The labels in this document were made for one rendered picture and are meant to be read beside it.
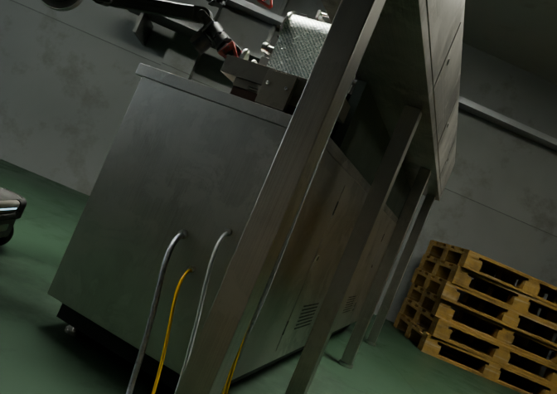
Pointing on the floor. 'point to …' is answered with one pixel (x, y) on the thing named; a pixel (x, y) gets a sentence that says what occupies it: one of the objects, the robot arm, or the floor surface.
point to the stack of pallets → (482, 318)
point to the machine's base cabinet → (201, 235)
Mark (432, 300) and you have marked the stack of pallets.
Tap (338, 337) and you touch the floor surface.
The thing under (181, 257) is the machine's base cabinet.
